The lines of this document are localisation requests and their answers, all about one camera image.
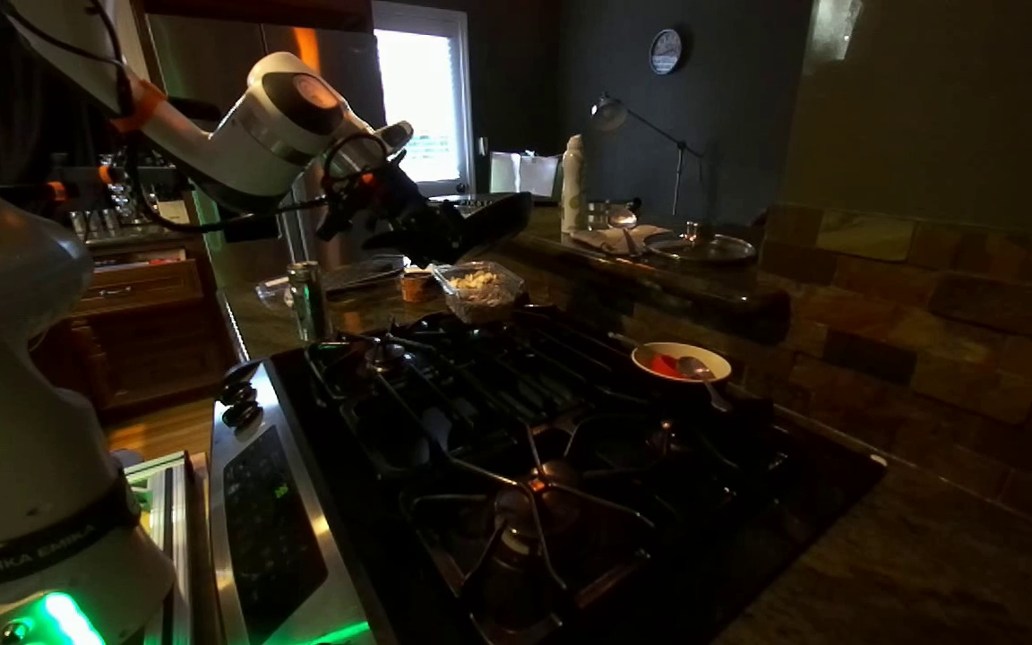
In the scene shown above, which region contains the wooden cabinet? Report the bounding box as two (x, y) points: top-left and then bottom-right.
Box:
(30, 235), (237, 420)

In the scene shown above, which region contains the white cloth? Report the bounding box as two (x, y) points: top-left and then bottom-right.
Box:
(569, 224), (671, 257)

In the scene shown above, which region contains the clear plastic bowl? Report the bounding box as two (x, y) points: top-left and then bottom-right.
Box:
(438, 261), (525, 324)

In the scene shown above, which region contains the metal spoon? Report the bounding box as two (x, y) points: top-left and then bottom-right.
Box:
(608, 331), (734, 411)

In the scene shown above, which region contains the metal can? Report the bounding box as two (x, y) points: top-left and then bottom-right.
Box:
(288, 261), (331, 342)

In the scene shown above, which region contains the stove burner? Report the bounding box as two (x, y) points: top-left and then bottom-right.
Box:
(491, 457), (590, 540)
(362, 339), (413, 374)

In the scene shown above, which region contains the gas stove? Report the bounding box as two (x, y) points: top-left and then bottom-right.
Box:
(208, 303), (886, 645)

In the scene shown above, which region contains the desk lamp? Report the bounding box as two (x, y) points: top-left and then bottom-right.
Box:
(590, 93), (707, 218)

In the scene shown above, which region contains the white bowl with red food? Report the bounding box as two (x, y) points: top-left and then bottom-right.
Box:
(631, 341), (733, 384)

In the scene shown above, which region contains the window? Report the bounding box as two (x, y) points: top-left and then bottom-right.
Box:
(371, 1), (475, 197)

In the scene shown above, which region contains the white bottle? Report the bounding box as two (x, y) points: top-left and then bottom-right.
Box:
(560, 133), (589, 235)

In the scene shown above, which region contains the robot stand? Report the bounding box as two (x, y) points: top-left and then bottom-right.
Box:
(118, 451), (216, 645)

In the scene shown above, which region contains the metal pot lid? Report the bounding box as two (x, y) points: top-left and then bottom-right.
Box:
(643, 221), (758, 266)

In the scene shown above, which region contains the round wall clock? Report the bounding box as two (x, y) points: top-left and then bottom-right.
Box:
(648, 28), (684, 76)

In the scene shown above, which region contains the white paper bag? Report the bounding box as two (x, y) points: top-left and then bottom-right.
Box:
(488, 150), (563, 199)

